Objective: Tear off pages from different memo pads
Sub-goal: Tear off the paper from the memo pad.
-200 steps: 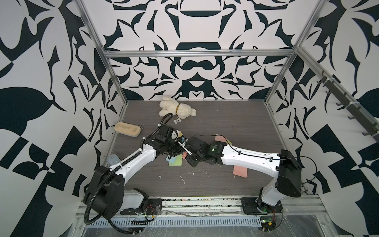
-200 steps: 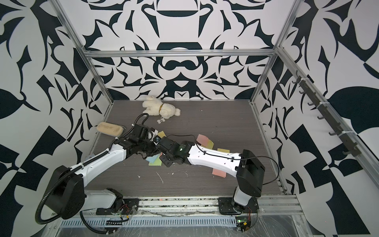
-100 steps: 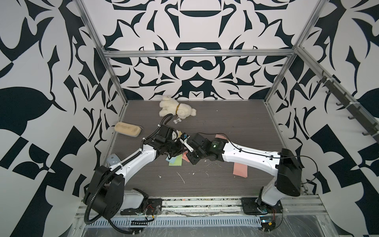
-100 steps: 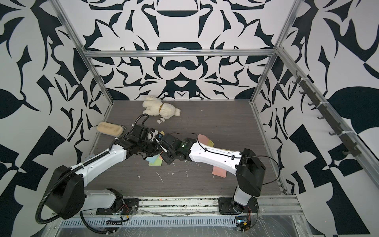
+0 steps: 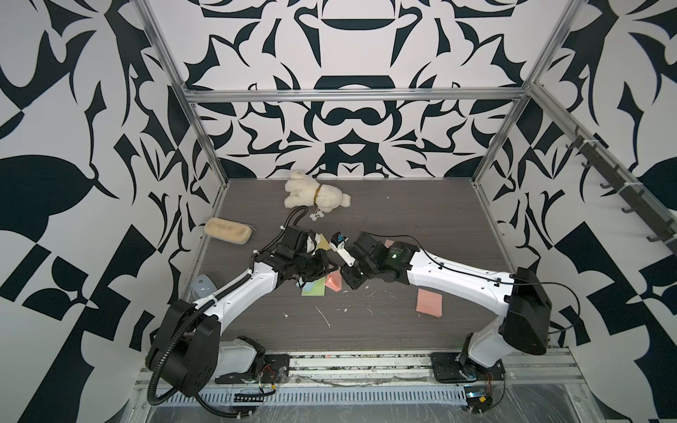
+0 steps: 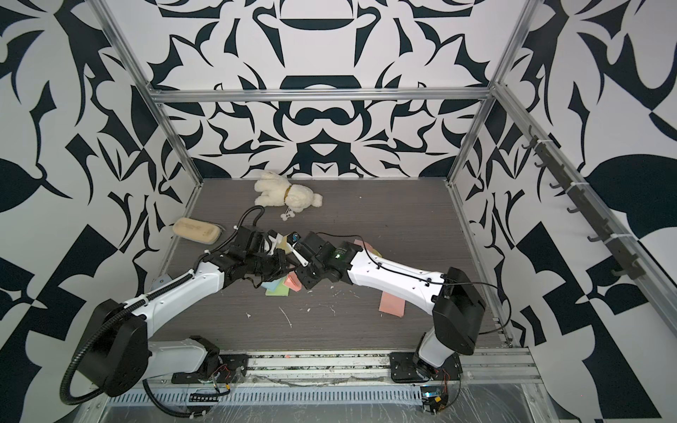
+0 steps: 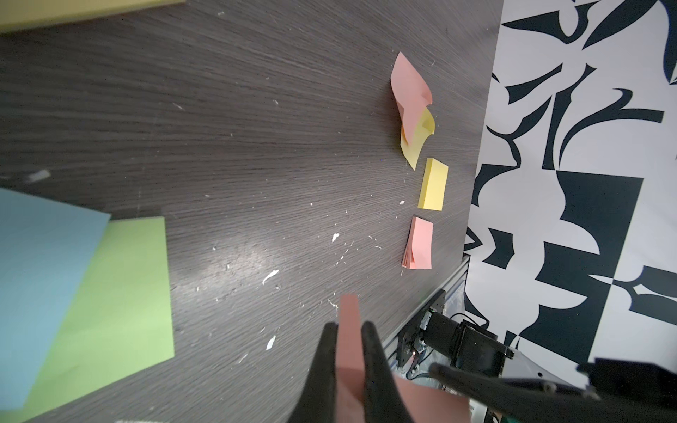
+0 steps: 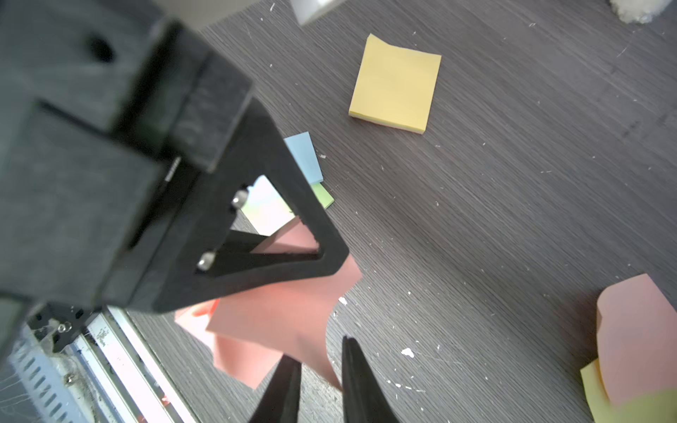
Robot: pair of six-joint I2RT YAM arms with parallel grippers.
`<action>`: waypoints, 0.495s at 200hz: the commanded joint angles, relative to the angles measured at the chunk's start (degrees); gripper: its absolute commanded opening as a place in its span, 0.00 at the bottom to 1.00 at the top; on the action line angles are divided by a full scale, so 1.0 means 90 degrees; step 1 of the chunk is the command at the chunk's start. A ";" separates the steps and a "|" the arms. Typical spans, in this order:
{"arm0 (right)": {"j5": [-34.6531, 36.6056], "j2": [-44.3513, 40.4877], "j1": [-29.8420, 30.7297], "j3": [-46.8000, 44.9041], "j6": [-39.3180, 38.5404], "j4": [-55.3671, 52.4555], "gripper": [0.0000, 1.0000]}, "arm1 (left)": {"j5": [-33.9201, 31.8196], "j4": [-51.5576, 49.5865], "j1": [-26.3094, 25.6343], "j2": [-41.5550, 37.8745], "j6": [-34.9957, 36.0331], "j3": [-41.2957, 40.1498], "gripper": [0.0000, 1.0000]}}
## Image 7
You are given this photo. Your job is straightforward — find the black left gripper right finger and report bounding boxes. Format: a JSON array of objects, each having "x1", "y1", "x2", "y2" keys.
[{"x1": 361, "y1": 322, "x2": 414, "y2": 423}]

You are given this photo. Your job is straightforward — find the large pink memo pad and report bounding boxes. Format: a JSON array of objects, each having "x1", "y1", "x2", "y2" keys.
[{"x1": 402, "y1": 216, "x2": 434, "y2": 270}]

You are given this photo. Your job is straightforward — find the torn pink memo page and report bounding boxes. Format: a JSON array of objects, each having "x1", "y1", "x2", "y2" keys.
[{"x1": 390, "y1": 52, "x2": 433, "y2": 144}]

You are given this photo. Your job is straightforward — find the blue memo pad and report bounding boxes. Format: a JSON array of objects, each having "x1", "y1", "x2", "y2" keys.
[{"x1": 1, "y1": 189, "x2": 110, "y2": 411}]

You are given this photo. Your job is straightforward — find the small pink memo pad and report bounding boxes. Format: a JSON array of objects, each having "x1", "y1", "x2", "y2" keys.
[{"x1": 335, "y1": 294, "x2": 470, "y2": 422}]

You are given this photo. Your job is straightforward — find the torn yellow memo page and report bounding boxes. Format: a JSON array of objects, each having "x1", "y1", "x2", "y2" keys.
[{"x1": 400, "y1": 108, "x2": 435, "y2": 170}]

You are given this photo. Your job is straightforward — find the green memo pad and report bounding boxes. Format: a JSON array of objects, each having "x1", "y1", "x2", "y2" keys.
[{"x1": 1, "y1": 217, "x2": 175, "y2": 422}]

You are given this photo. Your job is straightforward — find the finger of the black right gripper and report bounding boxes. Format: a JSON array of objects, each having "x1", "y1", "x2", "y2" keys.
[{"x1": 429, "y1": 361, "x2": 676, "y2": 422}]

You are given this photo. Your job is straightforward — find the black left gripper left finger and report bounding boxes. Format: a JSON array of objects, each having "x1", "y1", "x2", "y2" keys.
[{"x1": 288, "y1": 323, "x2": 338, "y2": 423}]

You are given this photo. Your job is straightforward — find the yellow memo pad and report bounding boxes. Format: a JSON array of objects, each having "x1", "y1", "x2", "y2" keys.
[{"x1": 1, "y1": 0, "x2": 182, "y2": 33}]

